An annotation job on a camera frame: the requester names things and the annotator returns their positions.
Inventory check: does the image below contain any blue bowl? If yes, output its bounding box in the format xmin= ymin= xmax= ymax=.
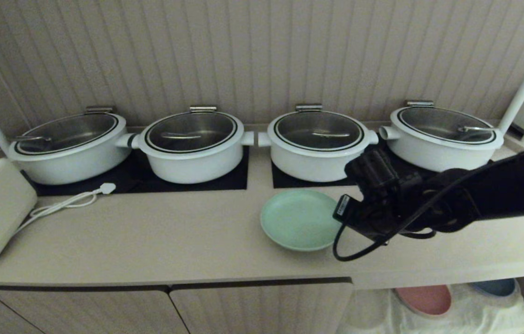
xmin=471 ymin=278 xmax=518 ymax=297

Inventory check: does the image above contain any white power cable with plug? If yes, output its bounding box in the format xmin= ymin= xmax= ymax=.
xmin=15 ymin=182 xmax=117 ymax=233

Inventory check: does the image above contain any white cooking pot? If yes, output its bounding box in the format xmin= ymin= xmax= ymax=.
xmin=379 ymin=106 xmax=505 ymax=173
xmin=128 ymin=111 xmax=255 ymax=184
xmin=8 ymin=113 xmax=139 ymax=185
xmin=258 ymin=110 xmax=379 ymax=183

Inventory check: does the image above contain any black cooktop mat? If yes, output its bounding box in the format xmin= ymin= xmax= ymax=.
xmin=271 ymin=138 xmax=494 ymax=189
xmin=20 ymin=148 xmax=249 ymax=197

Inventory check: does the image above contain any beige cabinet door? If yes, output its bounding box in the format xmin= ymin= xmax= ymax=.
xmin=0 ymin=287 xmax=189 ymax=334
xmin=169 ymin=278 xmax=354 ymax=334

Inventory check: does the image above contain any pink bowl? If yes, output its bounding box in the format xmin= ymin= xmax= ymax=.
xmin=394 ymin=285 xmax=453 ymax=317

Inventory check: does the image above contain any glass pot lid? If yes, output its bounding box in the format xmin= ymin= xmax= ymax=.
xmin=13 ymin=106 xmax=119 ymax=156
xmin=273 ymin=103 xmax=365 ymax=152
xmin=397 ymin=100 xmax=498 ymax=145
xmin=145 ymin=106 xmax=238 ymax=154

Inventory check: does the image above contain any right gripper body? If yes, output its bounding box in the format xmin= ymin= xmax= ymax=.
xmin=334 ymin=193 xmax=412 ymax=240

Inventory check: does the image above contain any light green plate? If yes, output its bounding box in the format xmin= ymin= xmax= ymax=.
xmin=260 ymin=189 xmax=343 ymax=252

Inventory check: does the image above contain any black cable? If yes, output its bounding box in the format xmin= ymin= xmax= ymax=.
xmin=333 ymin=134 xmax=524 ymax=262

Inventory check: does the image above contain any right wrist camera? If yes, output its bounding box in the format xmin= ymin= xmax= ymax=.
xmin=344 ymin=148 xmax=422 ymax=201

